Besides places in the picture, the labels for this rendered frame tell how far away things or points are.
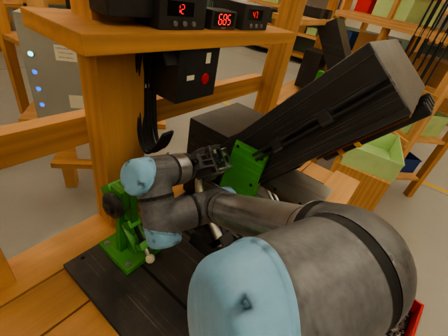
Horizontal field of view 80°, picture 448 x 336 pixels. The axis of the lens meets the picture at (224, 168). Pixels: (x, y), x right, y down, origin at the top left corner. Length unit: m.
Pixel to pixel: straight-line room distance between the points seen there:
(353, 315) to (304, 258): 0.05
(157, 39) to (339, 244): 0.57
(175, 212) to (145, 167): 0.11
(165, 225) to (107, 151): 0.37
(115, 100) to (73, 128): 0.16
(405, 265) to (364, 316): 0.06
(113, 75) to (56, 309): 0.63
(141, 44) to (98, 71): 0.15
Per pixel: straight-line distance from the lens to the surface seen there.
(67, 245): 1.03
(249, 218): 0.44
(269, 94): 1.58
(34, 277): 0.99
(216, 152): 0.69
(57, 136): 0.87
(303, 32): 9.36
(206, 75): 0.85
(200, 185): 0.88
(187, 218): 0.58
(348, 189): 1.52
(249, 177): 0.81
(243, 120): 1.04
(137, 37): 0.64
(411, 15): 3.73
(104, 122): 0.80
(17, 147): 0.85
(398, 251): 0.27
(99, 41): 0.60
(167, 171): 0.57
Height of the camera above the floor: 1.65
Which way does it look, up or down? 34 degrees down
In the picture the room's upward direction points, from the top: 12 degrees clockwise
